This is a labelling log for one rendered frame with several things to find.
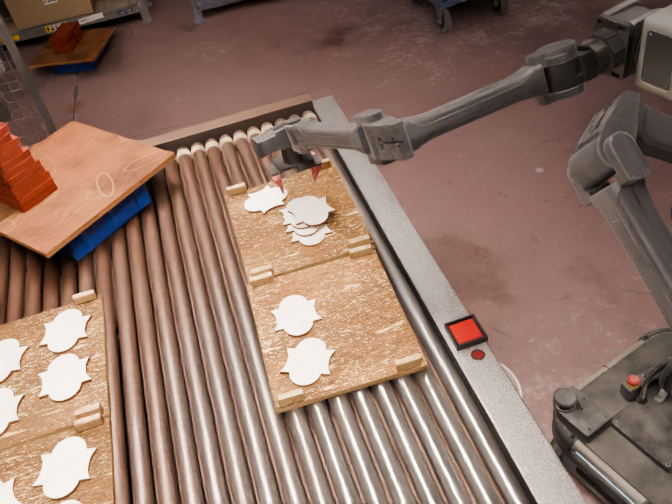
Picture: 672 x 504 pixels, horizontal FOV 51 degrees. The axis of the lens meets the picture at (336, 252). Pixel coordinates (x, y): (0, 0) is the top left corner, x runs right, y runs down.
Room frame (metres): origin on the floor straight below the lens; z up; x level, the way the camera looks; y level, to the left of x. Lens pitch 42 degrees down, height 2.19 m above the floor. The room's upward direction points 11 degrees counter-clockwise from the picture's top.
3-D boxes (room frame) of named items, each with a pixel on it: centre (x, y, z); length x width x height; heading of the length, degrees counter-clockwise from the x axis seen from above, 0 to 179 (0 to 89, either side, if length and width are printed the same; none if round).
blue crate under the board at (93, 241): (1.80, 0.74, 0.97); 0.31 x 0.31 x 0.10; 48
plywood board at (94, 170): (1.86, 0.78, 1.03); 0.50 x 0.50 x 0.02; 48
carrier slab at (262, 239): (1.58, 0.10, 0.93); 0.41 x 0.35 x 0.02; 9
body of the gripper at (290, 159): (1.60, 0.06, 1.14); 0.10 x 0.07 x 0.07; 105
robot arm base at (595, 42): (1.26, -0.61, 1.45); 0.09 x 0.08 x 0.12; 26
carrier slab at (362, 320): (1.16, 0.05, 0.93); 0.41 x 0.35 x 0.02; 7
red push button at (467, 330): (1.05, -0.26, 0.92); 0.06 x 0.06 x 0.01; 9
